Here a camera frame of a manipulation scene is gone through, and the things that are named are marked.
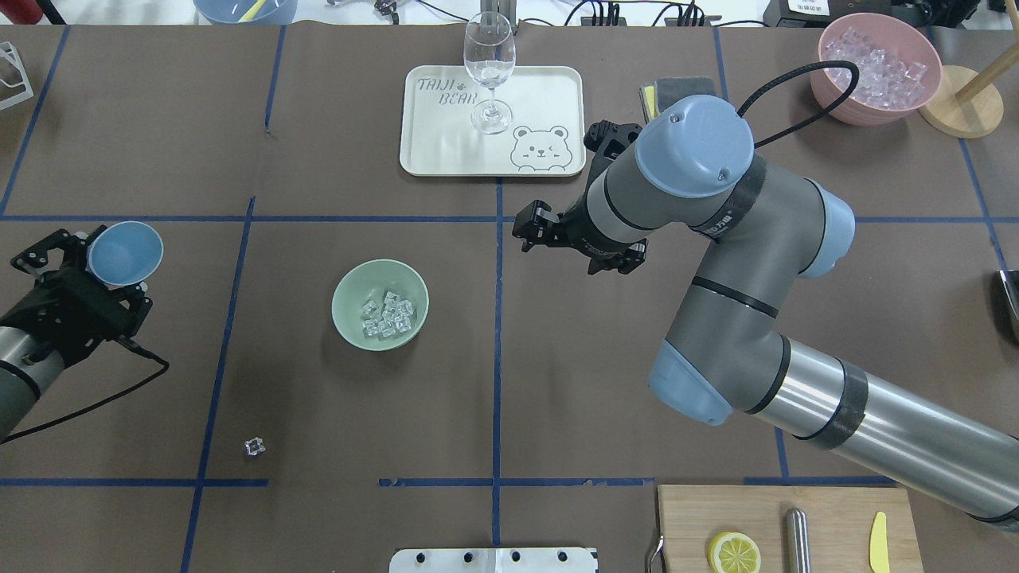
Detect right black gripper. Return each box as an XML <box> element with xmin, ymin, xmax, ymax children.
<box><xmin>512</xmin><ymin>200</ymin><xmax>648</xmax><ymax>275</ymax></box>

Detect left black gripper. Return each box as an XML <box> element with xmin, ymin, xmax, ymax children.
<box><xmin>1</xmin><ymin>228</ymin><xmax>153</xmax><ymax>367</ymax></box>

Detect light blue cup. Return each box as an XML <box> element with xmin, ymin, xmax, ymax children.
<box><xmin>86</xmin><ymin>220</ymin><xmax>164</xmax><ymax>287</ymax></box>

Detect green bowl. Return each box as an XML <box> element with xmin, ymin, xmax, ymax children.
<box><xmin>331</xmin><ymin>259</ymin><xmax>430</xmax><ymax>352</ymax></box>

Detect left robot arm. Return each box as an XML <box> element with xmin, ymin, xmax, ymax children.
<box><xmin>1</xmin><ymin>221</ymin><xmax>169</xmax><ymax>442</ymax></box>

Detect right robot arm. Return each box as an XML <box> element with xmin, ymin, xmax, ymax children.
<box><xmin>512</xmin><ymin>95</ymin><xmax>1018</xmax><ymax>531</ymax></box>

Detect ice cubes in bowl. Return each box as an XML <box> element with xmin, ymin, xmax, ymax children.
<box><xmin>360</xmin><ymin>290</ymin><xmax>417</xmax><ymax>340</ymax></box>

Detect loose ice cube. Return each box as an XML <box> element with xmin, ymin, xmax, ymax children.
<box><xmin>243</xmin><ymin>438</ymin><xmax>266</xmax><ymax>457</ymax></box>

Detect blue bowl with fork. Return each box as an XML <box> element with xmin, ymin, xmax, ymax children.
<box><xmin>193</xmin><ymin>0</ymin><xmax>299</xmax><ymax>25</ymax></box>

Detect pink bowl of ice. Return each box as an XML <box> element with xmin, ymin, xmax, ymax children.
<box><xmin>818</xmin><ymin>12</ymin><xmax>942</xmax><ymax>126</ymax></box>

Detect cream bear tray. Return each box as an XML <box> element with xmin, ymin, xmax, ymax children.
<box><xmin>400</xmin><ymin>65</ymin><xmax>587</xmax><ymax>177</ymax></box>

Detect clear wine glass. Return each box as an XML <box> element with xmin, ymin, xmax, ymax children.
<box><xmin>463</xmin><ymin>11</ymin><xmax>517</xmax><ymax>135</ymax></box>

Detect yellow plastic fork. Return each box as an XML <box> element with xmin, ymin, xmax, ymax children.
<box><xmin>239</xmin><ymin>0</ymin><xmax>267</xmax><ymax>23</ymax></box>

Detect lemon half slice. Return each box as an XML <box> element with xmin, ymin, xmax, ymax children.
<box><xmin>706</xmin><ymin>531</ymin><xmax>762</xmax><ymax>573</ymax></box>

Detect steel muddler black cap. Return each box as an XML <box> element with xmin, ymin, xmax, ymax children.
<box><xmin>785</xmin><ymin>508</ymin><xmax>812</xmax><ymax>573</ymax></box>

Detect wooden cutting board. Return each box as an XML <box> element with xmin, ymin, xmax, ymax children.
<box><xmin>658</xmin><ymin>485</ymin><xmax>924</xmax><ymax>572</ymax></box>

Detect wooden stand with pole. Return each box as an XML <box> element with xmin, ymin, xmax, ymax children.
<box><xmin>919</xmin><ymin>1</ymin><xmax>1017</xmax><ymax>140</ymax></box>

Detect yellow plastic knife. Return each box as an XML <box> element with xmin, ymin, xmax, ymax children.
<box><xmin>869</xmin><ymin>511</ymin><xmax>889</xmax><ymax>573</ymax></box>

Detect black robot cable left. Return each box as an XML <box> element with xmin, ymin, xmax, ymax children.
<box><xmin>0</xmin><ymin>334</ymin><xmax>170</xmax><ymax>445</ymax></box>

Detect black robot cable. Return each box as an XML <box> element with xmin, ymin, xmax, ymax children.
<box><xmin>0</xmin><ymin>334</ymin><xmax>170</xmax><ymax>445</ymax></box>
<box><xmin>736</xmin><ymin>60</ymin><xmax>861</xmax><ymax>150</ymax></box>

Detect white wire dish rack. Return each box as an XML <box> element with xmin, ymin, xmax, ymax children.
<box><xmin>1</xmin><ymin>42</ymin><xmax>35</xmax><ymax>110</ymax></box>

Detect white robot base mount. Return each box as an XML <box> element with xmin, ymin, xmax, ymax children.
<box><xmin>388</xmin><ymin>546</ymin><xmax>599</xmax><ymax>572</ymax></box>

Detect black robot cable right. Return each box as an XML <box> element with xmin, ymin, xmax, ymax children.
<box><xmin>736</xmin><ymin>60</ymin><xmax>861</xmax><ymax>150</ymax></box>

